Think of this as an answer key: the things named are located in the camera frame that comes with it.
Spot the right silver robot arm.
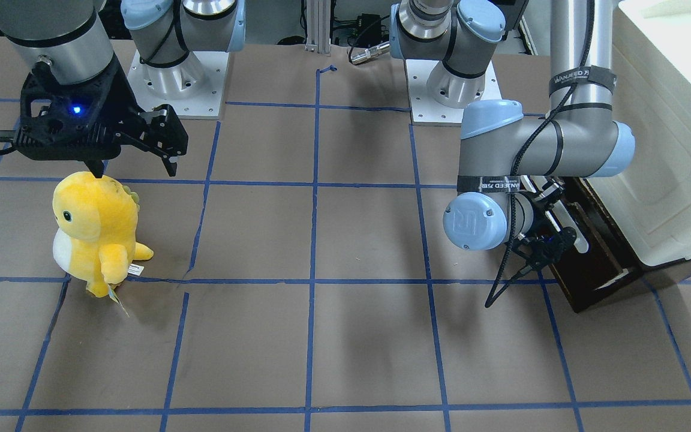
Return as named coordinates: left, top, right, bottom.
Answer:
left=0, top=1, right=246, bottom=178

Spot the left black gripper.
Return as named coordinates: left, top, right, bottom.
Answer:
left=512, top=182, right=576, bottom=272

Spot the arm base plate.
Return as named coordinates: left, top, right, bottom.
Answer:
left=405, top=59, right=502, bottom=127
left=127, top=52, right=230, bottom=119

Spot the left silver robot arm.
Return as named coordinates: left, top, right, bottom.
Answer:
left=389, top=1, right=635, bottom=250

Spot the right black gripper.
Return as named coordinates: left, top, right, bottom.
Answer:
left=12, top=56, right=188, bottom=179

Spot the dark wooden drawer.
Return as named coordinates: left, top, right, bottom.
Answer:
left=549, top=177, right=641, bottom=313

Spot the white drawer handle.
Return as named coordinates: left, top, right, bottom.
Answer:
left=548, top=200, right=590, bottom=254

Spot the yellow plush dinosaur toy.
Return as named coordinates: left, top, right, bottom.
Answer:
left=52, top=170, right=154, bottom=304

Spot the aluminium frame post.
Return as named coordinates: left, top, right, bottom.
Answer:
left=305, top=0, right=332, bottom=56

